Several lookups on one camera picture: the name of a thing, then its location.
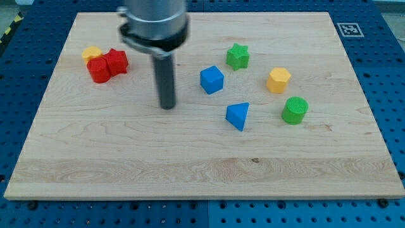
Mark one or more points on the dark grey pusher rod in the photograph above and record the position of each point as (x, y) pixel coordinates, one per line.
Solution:
(165, 81)

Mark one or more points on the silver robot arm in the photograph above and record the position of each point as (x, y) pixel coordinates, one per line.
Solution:
(156, 28)

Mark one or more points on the red star block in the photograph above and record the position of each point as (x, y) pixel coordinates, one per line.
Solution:
(117, 61)

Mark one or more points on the green star block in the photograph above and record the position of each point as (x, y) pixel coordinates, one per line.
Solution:
(238, 57)

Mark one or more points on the yellow heart block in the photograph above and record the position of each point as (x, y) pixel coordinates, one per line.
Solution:
(90, 53)

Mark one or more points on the blue cube block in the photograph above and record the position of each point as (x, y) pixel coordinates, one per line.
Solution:
(211, 79)

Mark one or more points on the red cylinder block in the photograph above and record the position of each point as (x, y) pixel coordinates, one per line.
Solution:
(99, 70)

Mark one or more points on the blue triangle block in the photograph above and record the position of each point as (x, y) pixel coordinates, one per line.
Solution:
(236, 115)

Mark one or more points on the wooden board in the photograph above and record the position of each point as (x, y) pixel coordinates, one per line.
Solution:
(112, 141)

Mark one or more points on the yellow hexagon block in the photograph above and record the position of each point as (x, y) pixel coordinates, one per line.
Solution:
(278, 80)

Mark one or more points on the green cylinder block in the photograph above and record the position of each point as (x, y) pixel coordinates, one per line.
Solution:
(294, 110)

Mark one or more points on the white fiducial marker tag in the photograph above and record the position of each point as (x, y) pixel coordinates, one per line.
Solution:
(348, 29)

